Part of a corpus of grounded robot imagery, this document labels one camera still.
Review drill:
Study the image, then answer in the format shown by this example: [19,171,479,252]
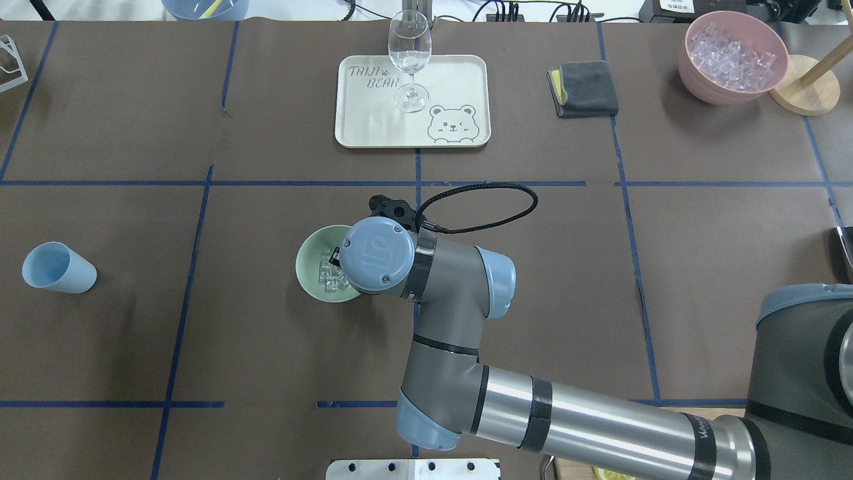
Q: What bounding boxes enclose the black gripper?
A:
[369,195,417,232]

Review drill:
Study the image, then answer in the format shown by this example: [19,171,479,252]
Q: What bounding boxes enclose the green bowl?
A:
[295,225,361,303]

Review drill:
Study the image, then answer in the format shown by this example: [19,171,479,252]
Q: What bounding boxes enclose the light blue plastic cup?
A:
[21,242,97,294]

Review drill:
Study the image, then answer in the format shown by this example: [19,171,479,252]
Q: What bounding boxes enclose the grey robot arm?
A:
[333,195,852,479]

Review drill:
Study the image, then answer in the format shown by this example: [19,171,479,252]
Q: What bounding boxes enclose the ice cubes in green bowl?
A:
[318,250,350,293]

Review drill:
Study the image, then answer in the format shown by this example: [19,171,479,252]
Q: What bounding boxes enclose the blue basin bowl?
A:
[161,1,251,21]

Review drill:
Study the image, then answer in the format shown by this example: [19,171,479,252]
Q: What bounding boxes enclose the pink bowl with ice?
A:
[678,10,789,105]

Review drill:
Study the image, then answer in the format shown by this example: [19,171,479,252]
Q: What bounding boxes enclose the cream bear tray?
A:
[335,55,491,148]

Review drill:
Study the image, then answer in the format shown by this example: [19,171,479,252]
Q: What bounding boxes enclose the clear wine glass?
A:
[388,9,432,113]

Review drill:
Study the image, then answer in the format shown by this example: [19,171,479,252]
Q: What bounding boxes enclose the grey folded cloth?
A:
[546,60,619,119]

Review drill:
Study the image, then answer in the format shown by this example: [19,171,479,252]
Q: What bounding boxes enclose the wooden cutting board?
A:
[542,407,744,479]

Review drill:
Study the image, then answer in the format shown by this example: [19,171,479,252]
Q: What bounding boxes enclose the lemon half slice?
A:
[592,467,637,480]

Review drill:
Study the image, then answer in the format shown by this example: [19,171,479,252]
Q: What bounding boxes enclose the wooden mug stand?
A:
[770,36,852,116]

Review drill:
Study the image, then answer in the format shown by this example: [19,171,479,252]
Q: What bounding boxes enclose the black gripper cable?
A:
[415,183,539,235]

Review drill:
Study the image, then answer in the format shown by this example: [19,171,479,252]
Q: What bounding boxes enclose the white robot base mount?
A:
[325,458,502,479]

